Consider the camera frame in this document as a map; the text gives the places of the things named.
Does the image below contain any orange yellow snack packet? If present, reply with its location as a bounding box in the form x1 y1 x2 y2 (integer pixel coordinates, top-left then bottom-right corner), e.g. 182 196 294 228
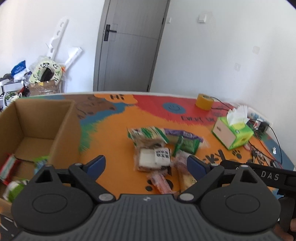
174 151 197 192

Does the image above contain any dark green snack packet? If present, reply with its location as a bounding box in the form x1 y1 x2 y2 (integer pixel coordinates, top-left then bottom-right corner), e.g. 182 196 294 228
172 136 201 157

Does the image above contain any pink sausage packet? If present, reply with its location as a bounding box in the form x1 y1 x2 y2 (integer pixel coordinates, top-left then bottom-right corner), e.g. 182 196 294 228
147 172 174 194

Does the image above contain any teal snack packet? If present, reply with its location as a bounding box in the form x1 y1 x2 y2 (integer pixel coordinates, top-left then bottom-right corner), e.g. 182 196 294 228
34 156 49 174

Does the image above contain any black white label sandwich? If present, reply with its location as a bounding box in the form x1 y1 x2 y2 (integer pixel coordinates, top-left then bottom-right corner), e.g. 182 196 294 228
135 147 171 172

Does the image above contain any green label bread packet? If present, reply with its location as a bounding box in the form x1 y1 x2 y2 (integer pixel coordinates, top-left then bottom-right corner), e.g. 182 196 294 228
127 126 169 148

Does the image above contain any green white snack packet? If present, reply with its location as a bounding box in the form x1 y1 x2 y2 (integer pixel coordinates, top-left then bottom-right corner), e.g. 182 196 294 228
3 179 29 203

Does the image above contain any red snack packet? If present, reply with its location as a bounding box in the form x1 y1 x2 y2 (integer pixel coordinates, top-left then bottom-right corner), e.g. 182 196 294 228
0 154 21 185

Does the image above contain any right hand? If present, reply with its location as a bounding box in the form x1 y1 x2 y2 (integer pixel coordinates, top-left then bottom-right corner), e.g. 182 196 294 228
273 218 296 241

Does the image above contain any bunch of keys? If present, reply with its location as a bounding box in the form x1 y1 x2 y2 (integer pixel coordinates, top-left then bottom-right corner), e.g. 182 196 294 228
248 149 266 166

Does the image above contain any green tissue box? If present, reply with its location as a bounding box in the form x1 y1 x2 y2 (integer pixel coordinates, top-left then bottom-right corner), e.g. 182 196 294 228
212 105 254 150

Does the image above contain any black power adapter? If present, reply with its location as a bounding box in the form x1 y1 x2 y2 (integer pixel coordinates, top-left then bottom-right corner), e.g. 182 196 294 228
253 119 269 133

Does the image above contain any colourful cat table mat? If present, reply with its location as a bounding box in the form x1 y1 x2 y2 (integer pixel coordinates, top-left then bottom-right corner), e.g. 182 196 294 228
0 93 296 232

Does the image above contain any open cardboard box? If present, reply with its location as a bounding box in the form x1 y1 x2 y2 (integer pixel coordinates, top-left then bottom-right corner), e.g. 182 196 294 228
0 98 82 218

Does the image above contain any yellow tape roll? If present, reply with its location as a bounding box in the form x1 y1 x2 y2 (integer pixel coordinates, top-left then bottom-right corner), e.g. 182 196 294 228
195 93 214 111

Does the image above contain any white power strip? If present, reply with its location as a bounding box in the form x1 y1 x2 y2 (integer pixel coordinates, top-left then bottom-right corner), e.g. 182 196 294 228
247 111 272 126

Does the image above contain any taped cardboard box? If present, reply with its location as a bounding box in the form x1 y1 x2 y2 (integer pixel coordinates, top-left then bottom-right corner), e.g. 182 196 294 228
29 80 62 96

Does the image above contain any black shoe rack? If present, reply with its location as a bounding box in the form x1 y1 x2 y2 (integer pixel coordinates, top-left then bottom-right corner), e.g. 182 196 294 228
1 78 25 112

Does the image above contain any short white foam board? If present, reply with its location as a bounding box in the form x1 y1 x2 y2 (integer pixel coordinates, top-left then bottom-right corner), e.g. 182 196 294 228
64 47 83 70

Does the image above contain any blue plastic bag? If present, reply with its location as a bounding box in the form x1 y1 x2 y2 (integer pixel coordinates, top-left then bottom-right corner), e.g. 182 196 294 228
11 60 26 77

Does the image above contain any tall white foam board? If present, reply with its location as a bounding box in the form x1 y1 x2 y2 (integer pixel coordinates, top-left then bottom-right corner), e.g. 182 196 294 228
46 16 69 60

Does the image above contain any grey door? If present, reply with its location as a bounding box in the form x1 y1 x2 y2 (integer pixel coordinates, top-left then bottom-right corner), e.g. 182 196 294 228
93 1 170 92

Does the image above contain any black cable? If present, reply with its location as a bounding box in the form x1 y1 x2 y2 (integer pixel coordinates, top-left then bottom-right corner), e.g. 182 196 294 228
210 95 284 166

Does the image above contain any panda toilet seat ring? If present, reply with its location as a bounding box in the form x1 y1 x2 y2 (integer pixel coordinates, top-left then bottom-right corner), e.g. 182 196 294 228
28 58 63 84

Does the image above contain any white light switch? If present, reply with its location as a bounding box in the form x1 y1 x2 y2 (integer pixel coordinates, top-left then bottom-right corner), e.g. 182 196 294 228
198 14 207 23

